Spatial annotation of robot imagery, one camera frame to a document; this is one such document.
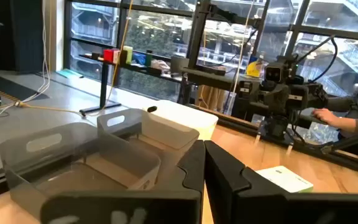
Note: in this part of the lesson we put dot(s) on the clear plastic bag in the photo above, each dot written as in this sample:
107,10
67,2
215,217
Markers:
161,66

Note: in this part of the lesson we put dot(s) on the light green canister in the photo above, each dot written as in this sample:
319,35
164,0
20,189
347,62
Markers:
129,54

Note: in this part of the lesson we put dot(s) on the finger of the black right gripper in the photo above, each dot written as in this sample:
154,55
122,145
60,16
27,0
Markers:
281,127
268,127

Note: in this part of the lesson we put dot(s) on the dark cabinet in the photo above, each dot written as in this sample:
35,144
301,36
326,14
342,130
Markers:
26,34

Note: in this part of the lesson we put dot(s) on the black side table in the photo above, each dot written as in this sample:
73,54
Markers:
103,87

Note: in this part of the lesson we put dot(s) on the yellow plastic object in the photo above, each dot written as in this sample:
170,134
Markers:
254,69

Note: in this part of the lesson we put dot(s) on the white plastic bin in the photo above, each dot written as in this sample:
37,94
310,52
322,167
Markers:
185,116

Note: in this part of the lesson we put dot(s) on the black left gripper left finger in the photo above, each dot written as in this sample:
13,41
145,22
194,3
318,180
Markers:
191,174

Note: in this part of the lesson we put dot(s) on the person's forearm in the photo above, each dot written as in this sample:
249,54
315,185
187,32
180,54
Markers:
346,124

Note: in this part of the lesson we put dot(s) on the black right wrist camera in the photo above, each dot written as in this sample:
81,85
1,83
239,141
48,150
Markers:
273,74

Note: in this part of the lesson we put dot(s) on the blue object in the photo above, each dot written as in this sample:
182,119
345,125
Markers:
138,59

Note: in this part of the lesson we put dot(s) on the teal sheet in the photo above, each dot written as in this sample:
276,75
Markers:
69,73

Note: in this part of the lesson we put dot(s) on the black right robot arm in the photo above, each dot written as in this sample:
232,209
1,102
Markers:
291,71

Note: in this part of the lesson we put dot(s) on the grey cup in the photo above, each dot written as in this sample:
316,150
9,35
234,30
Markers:
179,64

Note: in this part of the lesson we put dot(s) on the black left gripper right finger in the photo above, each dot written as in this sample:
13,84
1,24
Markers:
225,186

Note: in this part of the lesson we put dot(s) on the small black box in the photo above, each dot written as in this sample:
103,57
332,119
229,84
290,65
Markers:
122,59

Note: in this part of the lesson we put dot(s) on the small black frame knob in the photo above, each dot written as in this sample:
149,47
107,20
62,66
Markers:
152,109

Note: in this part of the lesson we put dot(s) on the black window frame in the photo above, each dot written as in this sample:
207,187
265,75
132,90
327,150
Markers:
121,21

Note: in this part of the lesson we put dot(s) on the person's hand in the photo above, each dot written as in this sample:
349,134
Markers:
323,116

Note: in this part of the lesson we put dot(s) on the black floor mat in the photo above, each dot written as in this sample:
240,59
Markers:
11,88

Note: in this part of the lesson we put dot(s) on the red box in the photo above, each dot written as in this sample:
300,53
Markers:
108,56

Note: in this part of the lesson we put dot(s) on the grey translucent plastic bin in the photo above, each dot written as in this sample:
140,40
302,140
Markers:
14,155
166,133

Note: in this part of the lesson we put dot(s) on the dark green bottle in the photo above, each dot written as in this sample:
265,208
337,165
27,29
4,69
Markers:
148,58

